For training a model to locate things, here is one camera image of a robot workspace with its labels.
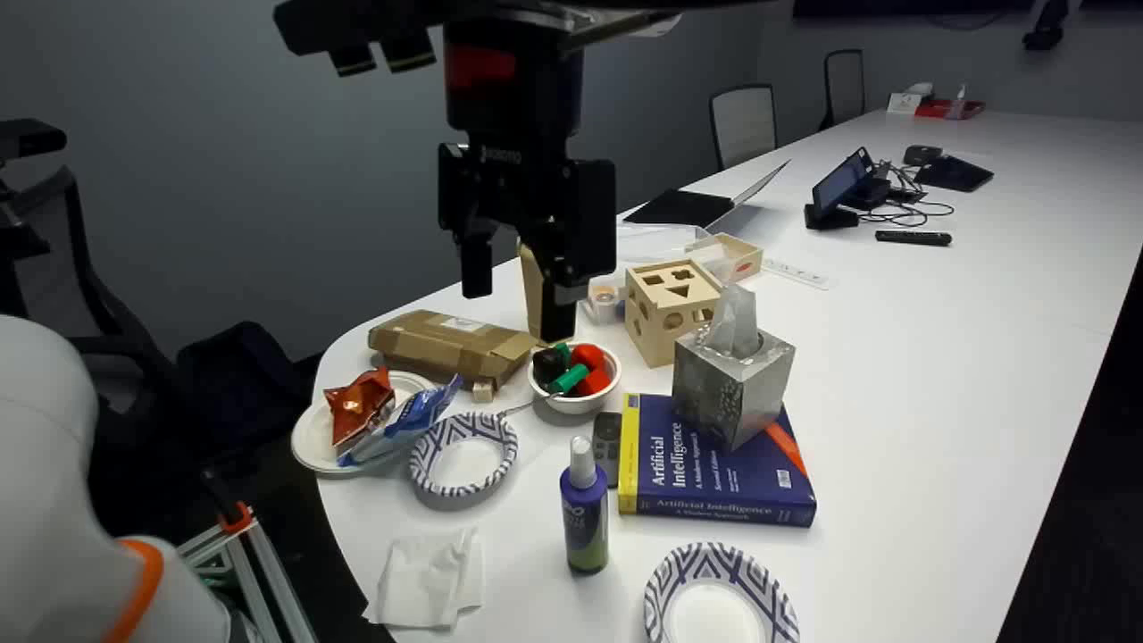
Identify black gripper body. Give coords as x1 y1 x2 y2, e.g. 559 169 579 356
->
435 140 621 283

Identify black block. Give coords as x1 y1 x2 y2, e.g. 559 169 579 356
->
530 343 570 394

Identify white bowl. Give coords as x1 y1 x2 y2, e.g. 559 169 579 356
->
524 335 625 416

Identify plain white plate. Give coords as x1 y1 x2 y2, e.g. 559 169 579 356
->
291 369 438 481

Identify clear plastic container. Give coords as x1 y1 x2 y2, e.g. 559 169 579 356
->
579 267 631 327

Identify red block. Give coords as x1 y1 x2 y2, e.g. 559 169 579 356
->
567 339 617 397

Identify green block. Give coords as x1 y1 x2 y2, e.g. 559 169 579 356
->
547 362 594 398

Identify long cardboard box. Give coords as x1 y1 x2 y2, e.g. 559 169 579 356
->
366 308 547 388

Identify wooden shape sorter box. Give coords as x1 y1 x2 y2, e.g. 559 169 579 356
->
621 257 725 371

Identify black laptop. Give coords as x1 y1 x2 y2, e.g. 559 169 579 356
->
621 156 794 237

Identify blue snack bag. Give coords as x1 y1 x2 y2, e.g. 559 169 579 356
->
342 375 465 469

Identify red chips bag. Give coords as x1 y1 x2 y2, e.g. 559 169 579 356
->
320 364 401 454

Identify grey tissue box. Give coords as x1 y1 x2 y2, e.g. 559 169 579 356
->
667 283 800 454

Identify grey office chair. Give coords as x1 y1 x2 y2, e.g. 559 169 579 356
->
823 47 873 129
707 83 782 170

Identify blue spray bottle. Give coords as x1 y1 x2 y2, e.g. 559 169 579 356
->
561 431 615 582

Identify blue yellow box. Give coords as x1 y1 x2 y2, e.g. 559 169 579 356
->
615 388 823 533

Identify black items far table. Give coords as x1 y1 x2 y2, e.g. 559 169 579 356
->
804 142 893 232

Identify white napkin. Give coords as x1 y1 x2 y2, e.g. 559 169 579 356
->
362 523 491 633

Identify black remote control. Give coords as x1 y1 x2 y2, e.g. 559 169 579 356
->
873 225 959 250

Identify white box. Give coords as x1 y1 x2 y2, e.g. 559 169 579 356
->
887 83 938 122

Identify tripod with orange joint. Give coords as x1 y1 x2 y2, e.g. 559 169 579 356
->
176 495 320 643

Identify black pouch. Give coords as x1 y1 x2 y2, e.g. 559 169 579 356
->
910 154 996 196

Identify red box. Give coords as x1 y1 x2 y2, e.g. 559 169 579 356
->
915 91 988 125

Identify black office chair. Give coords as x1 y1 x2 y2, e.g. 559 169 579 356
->
0 113 315 502

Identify black webcam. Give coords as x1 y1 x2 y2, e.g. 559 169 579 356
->
1022 0 1072 52

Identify thin charging cable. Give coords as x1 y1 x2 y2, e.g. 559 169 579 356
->
873 187 959 232

